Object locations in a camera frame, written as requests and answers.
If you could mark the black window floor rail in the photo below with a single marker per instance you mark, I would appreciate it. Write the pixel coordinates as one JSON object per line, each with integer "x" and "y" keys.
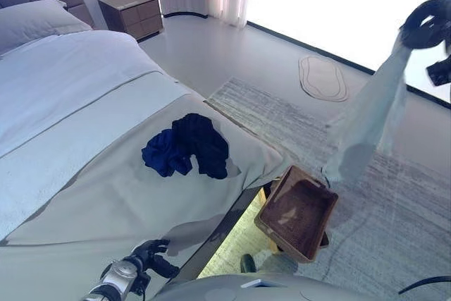
{"x": 317, "y": 47}

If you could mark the white duvet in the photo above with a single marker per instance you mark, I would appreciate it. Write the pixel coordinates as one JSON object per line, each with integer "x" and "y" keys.
{"x": 70, "y": 86}

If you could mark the beige pillow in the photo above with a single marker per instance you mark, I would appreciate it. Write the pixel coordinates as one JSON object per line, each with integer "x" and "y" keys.
{"x": 31, "y": 22}

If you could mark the dark blue garment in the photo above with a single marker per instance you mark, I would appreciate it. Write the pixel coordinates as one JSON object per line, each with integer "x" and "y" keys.
{"x": 162, "y": 154}

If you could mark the brown wooden nightstand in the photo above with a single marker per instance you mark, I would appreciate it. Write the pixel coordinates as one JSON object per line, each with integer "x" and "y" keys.
{"x": 134, "y": 13}

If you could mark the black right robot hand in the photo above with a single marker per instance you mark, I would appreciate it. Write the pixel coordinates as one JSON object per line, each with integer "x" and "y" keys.
{"x": 419, "y": 35}

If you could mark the white garment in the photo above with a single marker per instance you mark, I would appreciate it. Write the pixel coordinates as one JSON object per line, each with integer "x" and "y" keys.
{"x": 373, "y": 117}

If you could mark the grey robot torso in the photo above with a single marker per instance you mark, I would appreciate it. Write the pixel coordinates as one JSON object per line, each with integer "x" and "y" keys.
{"x": 246, "y": 290}

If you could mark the small oval grey mat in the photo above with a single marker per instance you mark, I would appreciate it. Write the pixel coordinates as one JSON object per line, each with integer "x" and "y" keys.
{"x": 324, "y": 79}

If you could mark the bed with beige cover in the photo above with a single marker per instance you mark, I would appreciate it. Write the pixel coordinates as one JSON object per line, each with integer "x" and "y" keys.
{"x": 123, "y": 202}

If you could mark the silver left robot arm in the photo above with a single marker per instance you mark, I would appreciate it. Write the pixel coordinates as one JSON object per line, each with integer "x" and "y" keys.
{"x": 118, "y": 278}

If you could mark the grey striped rug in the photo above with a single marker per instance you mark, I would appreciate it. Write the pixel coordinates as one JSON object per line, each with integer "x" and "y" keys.
{"x": 387, "y": 216}

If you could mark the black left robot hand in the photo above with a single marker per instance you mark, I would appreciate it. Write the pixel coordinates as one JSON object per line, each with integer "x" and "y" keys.
{"x": 155, "y": 262}

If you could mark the black trousers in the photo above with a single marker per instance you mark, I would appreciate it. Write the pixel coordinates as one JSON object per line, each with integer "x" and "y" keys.
{"x": 204, "y": 146}

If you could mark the brown wooden basket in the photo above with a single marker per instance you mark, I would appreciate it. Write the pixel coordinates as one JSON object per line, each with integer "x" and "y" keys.
{"x": 299, "y": 213}

